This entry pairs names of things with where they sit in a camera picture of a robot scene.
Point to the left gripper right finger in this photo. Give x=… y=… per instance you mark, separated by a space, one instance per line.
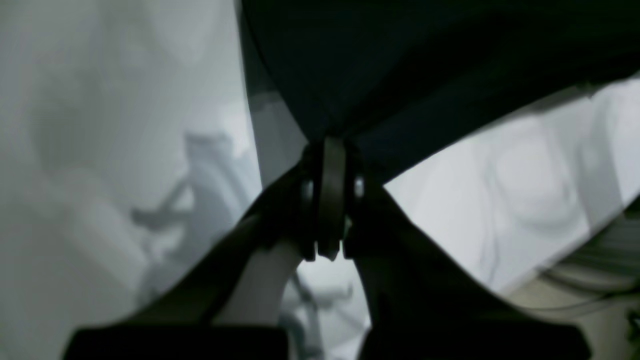
x=407 y=277

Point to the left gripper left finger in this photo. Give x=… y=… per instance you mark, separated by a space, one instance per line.
x=241 y=281

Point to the black t-shirt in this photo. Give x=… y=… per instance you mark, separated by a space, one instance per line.
x=404 y=79

